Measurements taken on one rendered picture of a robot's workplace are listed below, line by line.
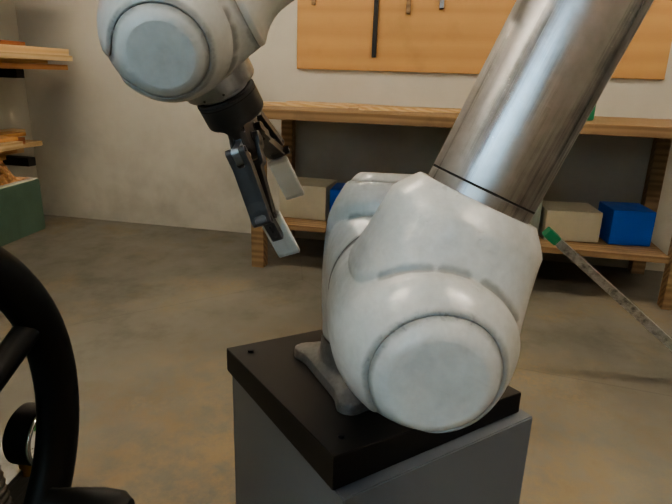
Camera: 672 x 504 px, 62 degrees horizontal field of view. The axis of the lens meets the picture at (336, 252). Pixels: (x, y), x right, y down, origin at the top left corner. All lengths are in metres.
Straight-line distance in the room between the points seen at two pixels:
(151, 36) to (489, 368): 0.35
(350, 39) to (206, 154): 1.17
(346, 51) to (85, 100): 1.79
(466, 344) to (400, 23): 3.04
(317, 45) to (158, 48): 3.04
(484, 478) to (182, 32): 0.62
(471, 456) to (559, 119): 0.43
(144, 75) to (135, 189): 3.61
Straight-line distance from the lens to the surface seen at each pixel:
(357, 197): 0.65
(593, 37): 0.50
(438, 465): 0.71
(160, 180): 3.96
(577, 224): 3.07
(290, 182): 0.84
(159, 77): 0.46
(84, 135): 4.21
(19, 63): 3.65
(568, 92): 0.49
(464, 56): 3.36
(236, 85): 0.67
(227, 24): 0.47
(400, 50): 3.39
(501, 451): 0.79
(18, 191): 0.69
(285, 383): 0.75
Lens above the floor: 1.02
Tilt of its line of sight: 18 degrees down
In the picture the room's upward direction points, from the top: 2 degrees clockwise
